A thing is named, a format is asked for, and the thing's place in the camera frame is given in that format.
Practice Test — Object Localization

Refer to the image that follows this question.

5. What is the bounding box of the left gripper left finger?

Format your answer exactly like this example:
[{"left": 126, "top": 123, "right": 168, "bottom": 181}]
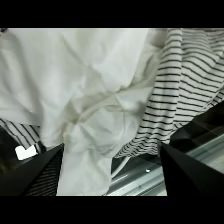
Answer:
[{"left": 0, "top": 143, "right": 65, "bottom": 197}]

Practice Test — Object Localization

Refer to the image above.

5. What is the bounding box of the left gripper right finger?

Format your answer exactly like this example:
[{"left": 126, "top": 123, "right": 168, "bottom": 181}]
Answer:
[{"left": 159, "top": 142, "right": 224, "bottom": 197}]

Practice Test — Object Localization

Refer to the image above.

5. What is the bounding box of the black and white striped garment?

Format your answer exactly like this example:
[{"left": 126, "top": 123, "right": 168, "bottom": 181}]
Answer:
[{"left": 0, "top": 27, "right": 224, "bottom": 160}]

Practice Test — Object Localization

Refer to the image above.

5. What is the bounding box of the silver frame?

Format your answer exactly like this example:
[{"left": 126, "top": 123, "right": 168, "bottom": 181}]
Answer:
[{"left": 105, "top": 133, "right": 224, "bottom": 197}]

